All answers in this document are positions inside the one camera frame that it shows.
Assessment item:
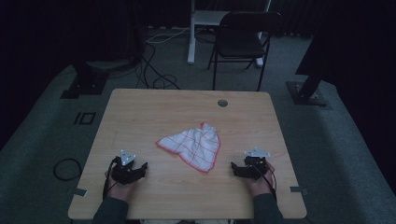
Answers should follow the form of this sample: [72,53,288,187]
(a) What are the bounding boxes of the person's left hand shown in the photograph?
[106,173,138,203]

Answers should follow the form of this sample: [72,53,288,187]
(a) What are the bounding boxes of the grey round stand base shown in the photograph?
[85,59,133,73]

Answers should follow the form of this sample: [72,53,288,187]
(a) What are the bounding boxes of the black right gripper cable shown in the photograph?
[254,163,278,201]

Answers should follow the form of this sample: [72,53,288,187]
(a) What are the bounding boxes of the person's right hand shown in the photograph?
[246,161,276,198]

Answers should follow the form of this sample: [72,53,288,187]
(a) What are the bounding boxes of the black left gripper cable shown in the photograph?
[102,156,121,201]

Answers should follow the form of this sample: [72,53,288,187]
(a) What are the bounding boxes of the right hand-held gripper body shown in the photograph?
[243,147,272,181]

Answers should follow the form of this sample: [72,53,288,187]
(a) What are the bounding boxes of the black folding chair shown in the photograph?
[206,11,283,92]

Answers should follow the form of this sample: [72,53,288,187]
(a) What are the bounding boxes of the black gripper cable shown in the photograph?
[102,156,121,201]
[254,163,278,201]

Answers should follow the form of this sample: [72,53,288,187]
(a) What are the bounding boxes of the white floor cable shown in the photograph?
[145,26,191,45]

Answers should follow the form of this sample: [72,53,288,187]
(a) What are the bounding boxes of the white cloth with red grid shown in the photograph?
[155,121,221,174]

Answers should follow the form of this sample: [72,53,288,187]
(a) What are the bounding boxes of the black stand with base plate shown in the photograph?
[286,31,329,107]
[60,60,110,100]

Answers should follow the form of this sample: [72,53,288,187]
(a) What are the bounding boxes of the grey tape strip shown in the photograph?
[72,187,89,198]
[289,185,309,197]

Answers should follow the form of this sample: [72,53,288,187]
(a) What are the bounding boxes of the white desk frame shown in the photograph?
[187,0,273,68]

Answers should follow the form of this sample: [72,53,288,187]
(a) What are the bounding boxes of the black floor cables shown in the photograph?
[134,42,182,91]

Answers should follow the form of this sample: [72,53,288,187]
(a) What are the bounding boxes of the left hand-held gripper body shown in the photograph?
[110,149,142,186]

